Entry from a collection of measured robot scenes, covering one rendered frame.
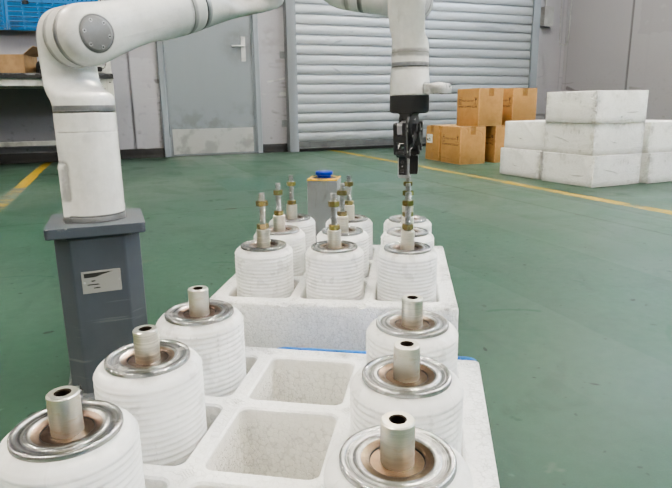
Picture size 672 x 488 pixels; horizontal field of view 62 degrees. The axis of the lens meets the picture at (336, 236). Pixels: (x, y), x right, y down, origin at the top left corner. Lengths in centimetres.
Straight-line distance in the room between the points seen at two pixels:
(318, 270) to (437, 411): 47
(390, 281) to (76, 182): 51
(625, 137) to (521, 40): 404
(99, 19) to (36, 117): 501
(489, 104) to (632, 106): 143
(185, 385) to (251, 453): 13
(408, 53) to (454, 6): 597
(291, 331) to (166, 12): 56
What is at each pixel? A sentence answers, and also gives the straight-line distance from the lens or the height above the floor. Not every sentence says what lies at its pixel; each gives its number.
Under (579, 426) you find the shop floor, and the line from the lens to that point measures 97.
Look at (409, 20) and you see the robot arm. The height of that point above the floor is 62.
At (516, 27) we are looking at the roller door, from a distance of 753.
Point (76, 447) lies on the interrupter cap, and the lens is 44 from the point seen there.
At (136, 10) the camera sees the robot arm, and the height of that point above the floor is 63.
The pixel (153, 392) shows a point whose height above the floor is 24.
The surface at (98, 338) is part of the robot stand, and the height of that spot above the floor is 11.
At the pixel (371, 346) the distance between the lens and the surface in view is 59.
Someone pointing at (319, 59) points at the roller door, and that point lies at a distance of 625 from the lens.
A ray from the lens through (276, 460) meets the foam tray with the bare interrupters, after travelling 63.
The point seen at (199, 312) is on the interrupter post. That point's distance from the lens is 64.
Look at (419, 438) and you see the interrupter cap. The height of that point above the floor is 25.
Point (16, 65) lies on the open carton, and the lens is 548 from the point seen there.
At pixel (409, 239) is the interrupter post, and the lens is 90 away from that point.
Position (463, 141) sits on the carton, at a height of 18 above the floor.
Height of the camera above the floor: 48
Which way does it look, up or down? 13 degrees down
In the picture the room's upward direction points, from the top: 1 degrees counter-clockwise
